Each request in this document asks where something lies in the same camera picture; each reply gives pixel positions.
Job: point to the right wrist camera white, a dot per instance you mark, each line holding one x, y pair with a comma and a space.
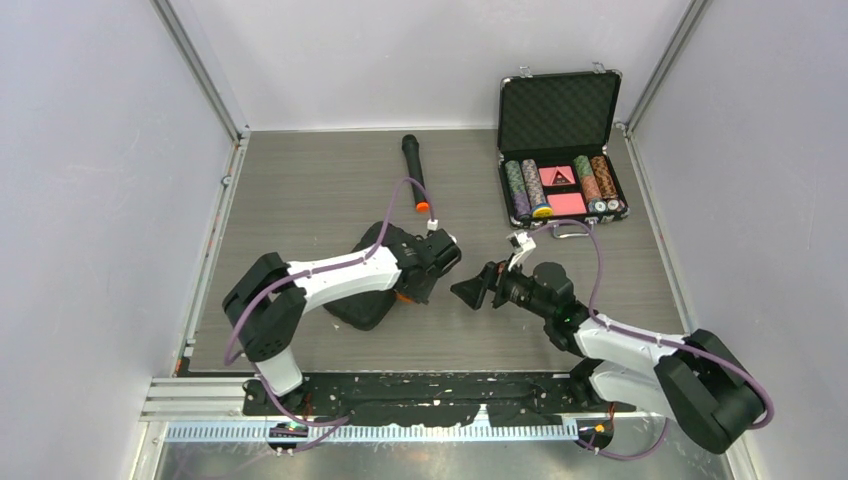
523, 245

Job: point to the open poker chip case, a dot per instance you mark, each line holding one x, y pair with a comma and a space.
553, 133

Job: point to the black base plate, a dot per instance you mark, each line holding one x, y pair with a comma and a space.
441, 399

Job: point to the black microphone orange end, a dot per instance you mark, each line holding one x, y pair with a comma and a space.
410, 148

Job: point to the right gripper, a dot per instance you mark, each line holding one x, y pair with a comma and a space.
474, 290

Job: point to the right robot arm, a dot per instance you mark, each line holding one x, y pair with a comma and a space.
693, 380

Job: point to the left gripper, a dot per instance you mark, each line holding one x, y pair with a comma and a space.
422, 294

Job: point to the black tool kit case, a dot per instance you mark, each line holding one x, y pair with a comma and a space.
365, 310

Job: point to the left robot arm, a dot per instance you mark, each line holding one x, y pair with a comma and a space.
267, 304

